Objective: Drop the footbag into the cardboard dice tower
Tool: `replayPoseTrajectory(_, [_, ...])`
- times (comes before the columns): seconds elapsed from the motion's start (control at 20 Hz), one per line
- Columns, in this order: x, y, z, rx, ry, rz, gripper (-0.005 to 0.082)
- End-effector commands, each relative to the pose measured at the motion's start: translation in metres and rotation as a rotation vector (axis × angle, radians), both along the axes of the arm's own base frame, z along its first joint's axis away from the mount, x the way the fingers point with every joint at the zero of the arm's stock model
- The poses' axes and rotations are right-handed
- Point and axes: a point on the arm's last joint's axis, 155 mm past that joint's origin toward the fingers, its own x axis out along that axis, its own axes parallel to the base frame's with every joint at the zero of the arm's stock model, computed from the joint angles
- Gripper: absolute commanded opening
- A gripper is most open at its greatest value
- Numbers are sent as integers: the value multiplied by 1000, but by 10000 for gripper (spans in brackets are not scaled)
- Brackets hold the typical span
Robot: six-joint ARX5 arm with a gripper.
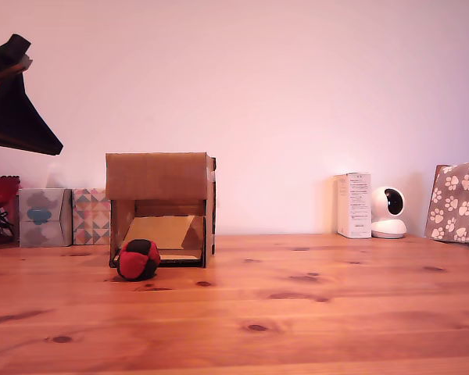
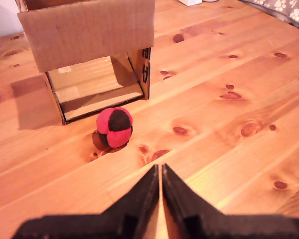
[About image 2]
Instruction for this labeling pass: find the red and black footbag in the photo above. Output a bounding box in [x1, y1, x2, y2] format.
[96, 107, 134, 149]

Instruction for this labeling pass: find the cardboard dice tower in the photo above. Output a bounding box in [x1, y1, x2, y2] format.
[16, 0, 155, 125]

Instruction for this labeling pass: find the tall white printed box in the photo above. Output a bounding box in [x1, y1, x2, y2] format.
[177, 0, 203, 7]

